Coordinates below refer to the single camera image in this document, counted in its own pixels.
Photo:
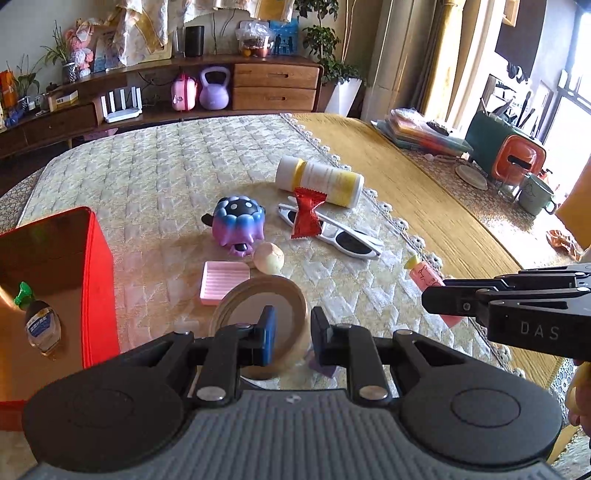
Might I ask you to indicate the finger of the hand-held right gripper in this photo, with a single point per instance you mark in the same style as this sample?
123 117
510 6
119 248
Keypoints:
452 300
545 276

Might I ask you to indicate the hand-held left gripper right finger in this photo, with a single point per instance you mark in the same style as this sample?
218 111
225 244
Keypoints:
319 334

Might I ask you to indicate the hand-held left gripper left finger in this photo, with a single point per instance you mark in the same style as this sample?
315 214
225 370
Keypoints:
267 337

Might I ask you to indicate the purple cloth piece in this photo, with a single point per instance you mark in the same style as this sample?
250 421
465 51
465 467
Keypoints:
323 369

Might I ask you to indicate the pink carrot-shaped tube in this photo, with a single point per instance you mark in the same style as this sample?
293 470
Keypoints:
425 277

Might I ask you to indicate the pink soap dish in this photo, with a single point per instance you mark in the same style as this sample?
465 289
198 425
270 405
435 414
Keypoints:
221 281

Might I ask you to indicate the red candy wrapper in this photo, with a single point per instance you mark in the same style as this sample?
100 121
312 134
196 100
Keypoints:
307 214

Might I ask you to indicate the red tin box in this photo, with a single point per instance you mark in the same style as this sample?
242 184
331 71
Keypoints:
97 295

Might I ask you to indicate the person's right hand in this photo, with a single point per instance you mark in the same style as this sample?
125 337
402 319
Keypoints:
579 397

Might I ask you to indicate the brown crumpled wrapper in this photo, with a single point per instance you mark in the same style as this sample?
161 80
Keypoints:
565 242

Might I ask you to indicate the cream egg-shaped ball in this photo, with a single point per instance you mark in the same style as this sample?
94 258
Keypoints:
268 259

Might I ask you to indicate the green mug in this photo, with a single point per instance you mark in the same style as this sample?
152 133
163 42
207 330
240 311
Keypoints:
533 196

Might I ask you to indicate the white sunglasses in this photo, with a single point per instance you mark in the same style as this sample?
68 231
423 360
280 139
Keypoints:
351 242

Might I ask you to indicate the purple turtle toy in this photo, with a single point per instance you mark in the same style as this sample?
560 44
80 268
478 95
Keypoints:
240 221

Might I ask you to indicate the round coaster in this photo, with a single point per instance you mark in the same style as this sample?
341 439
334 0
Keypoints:
471 177

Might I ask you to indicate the green desk organizer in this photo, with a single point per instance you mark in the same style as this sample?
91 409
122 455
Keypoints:
485 138

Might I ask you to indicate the white and yellow bottle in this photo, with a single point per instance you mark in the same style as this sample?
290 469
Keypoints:
323 180

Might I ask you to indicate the stack of colourful folders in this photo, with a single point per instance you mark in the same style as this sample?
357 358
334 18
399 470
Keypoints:
415 129

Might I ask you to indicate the cream quilted mat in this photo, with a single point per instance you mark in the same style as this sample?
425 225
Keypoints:
161 175

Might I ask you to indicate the clear hand sanitizer bottle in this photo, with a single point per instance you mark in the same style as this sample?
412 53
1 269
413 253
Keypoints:
41 327

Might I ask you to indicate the large potted plant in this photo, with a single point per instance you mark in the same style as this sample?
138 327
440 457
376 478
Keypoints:
344 94

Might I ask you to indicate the beige curtain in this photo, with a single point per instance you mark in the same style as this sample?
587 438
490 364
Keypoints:
406 55

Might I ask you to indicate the wooden TV cabinet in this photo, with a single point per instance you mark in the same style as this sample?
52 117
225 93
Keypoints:
277 87

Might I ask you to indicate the purple kettlebell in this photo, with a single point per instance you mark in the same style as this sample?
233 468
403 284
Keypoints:
214 92

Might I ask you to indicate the pink toy suitcase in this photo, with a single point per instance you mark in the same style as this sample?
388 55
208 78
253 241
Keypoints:
184 94

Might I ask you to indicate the white router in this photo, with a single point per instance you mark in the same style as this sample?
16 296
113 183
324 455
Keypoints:
121 108

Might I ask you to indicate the blue picture card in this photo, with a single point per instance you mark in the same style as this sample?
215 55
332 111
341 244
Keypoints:
285 39

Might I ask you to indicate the plastic bag of fruit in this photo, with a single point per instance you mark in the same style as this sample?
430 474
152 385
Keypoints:
253 39

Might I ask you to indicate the black speaker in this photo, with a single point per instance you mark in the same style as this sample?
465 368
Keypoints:
194 41

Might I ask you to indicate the white and yellow box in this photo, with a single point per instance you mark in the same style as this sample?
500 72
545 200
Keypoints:
64 99

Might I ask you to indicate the small potted plant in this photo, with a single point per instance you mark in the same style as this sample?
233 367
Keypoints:
69 71

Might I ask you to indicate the lace drape cloth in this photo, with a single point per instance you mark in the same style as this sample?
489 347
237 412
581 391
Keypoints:
138 27

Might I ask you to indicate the pink plush doll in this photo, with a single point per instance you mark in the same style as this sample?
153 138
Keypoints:
81 46

